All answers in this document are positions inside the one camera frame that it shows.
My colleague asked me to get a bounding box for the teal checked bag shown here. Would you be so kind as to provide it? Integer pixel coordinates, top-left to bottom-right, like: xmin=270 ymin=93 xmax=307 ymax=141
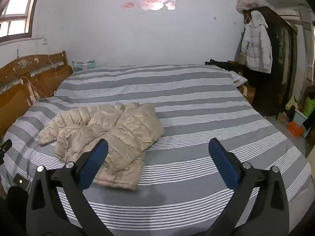
xmin=72 ymin=60 xmax=95 ymax=72

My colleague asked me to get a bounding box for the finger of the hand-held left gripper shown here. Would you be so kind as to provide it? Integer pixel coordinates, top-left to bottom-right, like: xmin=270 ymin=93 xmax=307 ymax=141
xmin=0 ymin=139 xmax=13 ymax=164

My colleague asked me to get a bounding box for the white wrapped pipe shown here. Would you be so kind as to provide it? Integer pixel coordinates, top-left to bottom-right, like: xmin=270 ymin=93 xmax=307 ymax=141
xmin=299 ymin=4 xmax=315 ymax=81

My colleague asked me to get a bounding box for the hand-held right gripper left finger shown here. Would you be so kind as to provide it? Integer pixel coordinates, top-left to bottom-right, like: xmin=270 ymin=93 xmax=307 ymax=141
xmin=26 ymin=138 xmax=114 ymax=236

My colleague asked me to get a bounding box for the yellow green bag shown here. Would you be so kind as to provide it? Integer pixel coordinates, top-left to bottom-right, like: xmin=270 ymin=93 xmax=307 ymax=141
xmin=285 ymin=97 xmax=298 ymax=111

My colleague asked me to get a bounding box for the pink plastic bag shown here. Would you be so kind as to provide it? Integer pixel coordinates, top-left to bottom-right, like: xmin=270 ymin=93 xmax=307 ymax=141
xmin=235 ymin=0 xmax=258 ymax=13

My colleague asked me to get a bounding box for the hanging light grey coat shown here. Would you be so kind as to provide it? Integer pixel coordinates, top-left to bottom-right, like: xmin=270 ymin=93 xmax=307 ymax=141
xmin=240 ymin=10 xmax=273 ymax=74

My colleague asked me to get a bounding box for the brown framed window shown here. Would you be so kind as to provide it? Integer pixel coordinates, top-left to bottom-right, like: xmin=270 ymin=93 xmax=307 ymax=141
xmin=0 ymin=0 xmax=45 ymax=45

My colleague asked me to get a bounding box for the black cloth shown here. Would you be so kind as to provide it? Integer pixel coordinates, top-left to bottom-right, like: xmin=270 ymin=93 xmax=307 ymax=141
xmin=205 ymin=59 xmax=237 ymax=70

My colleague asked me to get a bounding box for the orange box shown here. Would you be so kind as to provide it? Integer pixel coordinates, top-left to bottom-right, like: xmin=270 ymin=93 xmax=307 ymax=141
xmin=287 ymin=122 xmax=304 ymax=138

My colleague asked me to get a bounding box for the beige puffer jacket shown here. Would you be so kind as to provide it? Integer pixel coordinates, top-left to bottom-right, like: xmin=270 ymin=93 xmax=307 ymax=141
xmin=37 ymin=102 xmax=165 ymax=192

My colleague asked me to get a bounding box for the small cardboard box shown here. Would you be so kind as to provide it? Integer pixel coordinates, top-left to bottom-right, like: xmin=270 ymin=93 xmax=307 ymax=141
xmin=277 ymin=112 xmax=289 ymax=126

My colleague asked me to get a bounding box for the wooden headboard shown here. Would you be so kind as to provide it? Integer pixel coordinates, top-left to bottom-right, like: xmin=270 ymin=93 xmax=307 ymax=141
xmin=0 ymin=51 xmax=74 ymax=137

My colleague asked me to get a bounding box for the dark wooden wardrobe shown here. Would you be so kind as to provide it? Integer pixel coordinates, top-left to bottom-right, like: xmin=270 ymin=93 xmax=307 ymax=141
xmin=244 ymin=6 xmax=299 ymax=117

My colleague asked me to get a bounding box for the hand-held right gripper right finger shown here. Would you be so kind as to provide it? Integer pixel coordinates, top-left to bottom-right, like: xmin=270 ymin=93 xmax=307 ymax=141
xmin=197 ymin=138 xmax=290 ymax=236

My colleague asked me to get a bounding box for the grey striped bed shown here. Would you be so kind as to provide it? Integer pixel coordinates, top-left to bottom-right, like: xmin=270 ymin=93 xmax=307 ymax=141
xmin=0 ymin=65 xmax=313 ymax=236

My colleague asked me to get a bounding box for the white pillow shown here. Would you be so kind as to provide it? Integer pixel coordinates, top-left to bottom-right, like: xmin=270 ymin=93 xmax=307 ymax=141
xmin=230 ymin=71 xmax=248 ymax=87

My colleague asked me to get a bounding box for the white air conditioner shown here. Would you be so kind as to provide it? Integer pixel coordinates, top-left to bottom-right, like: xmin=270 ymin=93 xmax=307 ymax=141
xmin=274 ymin=6 xmax=302 ymax=25

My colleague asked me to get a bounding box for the light blue bin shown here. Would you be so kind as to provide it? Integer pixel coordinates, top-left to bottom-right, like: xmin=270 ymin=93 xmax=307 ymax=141
xmin=294 ymin=108 xmax=309 ymax=128

